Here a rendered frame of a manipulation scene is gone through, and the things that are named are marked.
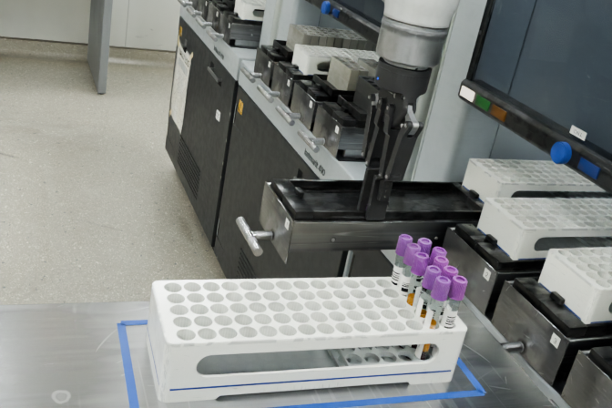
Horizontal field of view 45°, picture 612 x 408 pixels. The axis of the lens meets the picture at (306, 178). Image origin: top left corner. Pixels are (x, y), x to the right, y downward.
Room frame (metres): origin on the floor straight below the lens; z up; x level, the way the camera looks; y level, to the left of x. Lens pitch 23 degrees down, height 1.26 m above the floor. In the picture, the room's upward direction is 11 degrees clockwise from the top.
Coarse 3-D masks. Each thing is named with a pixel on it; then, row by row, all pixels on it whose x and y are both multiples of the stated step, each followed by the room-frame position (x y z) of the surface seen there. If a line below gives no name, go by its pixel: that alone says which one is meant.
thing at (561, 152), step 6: (558, 144) 0.94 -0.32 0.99; (564, 144) 0.93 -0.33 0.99; (552, 150) 0.95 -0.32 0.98; (558, 150) 0.94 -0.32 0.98; (564, 150) 0.93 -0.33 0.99; (570, 150) 0.93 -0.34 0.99; (552, 156) 0.94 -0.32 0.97; (558, 156) 0.93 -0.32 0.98; (564, 156) 0.93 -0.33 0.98; (570, 156) 0.93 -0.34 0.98; (558, 162) 0.93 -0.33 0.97; (564, 162) 0.93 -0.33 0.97
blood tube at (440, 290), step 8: (440, 280) 0.61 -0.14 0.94; (448, 280) 0.61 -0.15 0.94; (440, 288) 0.60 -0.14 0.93; (448, 288) 0.60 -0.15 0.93; (432, 296) 0.61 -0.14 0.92; (440, 296) 0.60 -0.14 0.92; (432, 304) 0.61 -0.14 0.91; (440, 304) 0.60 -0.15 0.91; (432, 312) 0.61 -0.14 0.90; (440, 312) 0.61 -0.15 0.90; (424, 320) 0.61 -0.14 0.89; (432, 320) 0.61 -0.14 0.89; (432, 328) 0.61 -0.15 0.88; (424, 344) 0.61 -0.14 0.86; (416, 352) 0.61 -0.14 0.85; (424, 352) 0.61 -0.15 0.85; (424, 360) 0.61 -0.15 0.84
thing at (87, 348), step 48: (0, 336) 0.55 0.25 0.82; (48, 336) 0.56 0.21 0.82; (96, 336) 0.58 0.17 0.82; (144, 336) 0.59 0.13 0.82; (480, 336) 0.71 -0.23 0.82; (0, 384) 0.49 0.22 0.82; (48, 384) 0.50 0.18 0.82; (96, 384) 0.51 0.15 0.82; (144, 384) 0.52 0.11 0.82; (384, 384) 0.59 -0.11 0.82; (432, 384) 0.60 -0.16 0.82; (480, 384) 0.62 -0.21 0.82; (528, 384) 0.64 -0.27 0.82
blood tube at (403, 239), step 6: (402, 234) 0.69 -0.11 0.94; (402, 240) 0.68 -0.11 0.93; (408, 240) 0.68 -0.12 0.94; (402, 246) 0.68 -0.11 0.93; (396, 252) 0.68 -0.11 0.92; (402, 252) 0.68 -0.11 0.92; (396, 258) 0.68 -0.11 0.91; (402, 258) 0.68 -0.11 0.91; (396, 264) 0.68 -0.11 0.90; (402, 264) 0.68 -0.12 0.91; (396, 270) 0.68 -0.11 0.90; (402, 270) 0.68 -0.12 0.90; (396, 276) 0.68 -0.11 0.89; (396, 282) 0.68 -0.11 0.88
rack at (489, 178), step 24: (480, 168) 1.15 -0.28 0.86; (504, 168) 1.17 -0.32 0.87; (528, 168) 1.19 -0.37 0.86; (552, 168) 1.22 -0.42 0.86; (480, 192) 1.13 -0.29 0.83; (504, 192) 1.10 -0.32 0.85; (528, 192) 1.23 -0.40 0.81; (552, 192) 1.24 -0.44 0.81; (576, 192) 1.23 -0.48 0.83; (600, 192) 1.25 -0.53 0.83
